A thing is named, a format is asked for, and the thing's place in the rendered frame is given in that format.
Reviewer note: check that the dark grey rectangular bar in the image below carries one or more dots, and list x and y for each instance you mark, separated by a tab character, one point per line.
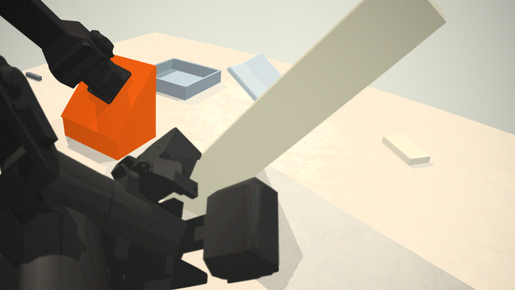
33	76

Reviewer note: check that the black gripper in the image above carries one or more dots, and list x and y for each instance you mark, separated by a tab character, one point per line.
144	240

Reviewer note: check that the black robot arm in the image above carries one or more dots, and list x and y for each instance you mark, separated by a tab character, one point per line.
53	207

